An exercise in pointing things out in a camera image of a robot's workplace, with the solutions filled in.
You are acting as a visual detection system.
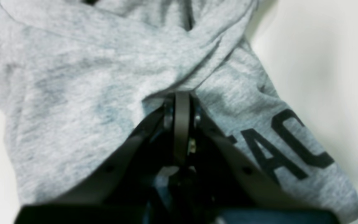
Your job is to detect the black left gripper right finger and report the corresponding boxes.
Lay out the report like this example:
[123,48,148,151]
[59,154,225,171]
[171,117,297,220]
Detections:
[189,95,339,224]

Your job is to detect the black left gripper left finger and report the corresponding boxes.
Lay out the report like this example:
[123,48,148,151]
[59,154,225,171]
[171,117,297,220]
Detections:
[15,92,190,224]

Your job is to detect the grey T-shirt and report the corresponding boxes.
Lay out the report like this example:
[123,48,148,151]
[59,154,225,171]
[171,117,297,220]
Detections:
[0,0,358,224]

